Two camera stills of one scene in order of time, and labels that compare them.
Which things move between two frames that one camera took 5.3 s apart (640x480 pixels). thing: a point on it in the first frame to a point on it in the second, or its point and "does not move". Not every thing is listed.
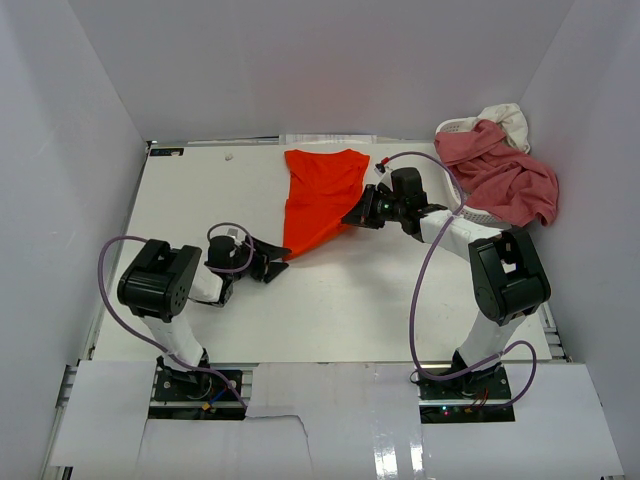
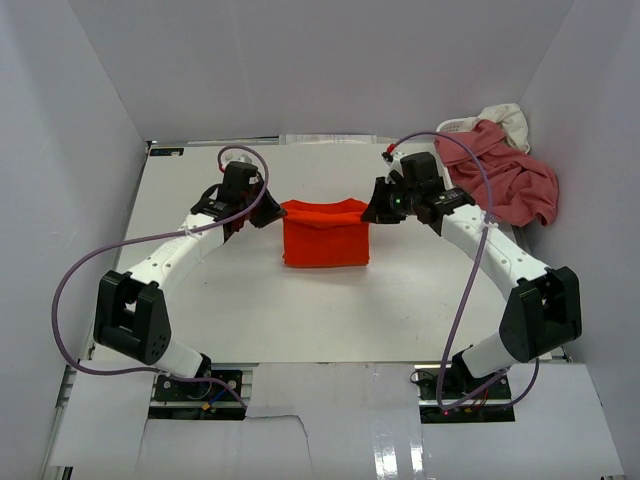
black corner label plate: [166, 151] does not move
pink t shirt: [497, 179] does not move
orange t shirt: [323, 188] to [325, 234]
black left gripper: [260, 263] to [271, 212]
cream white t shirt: [509, 116] does not move
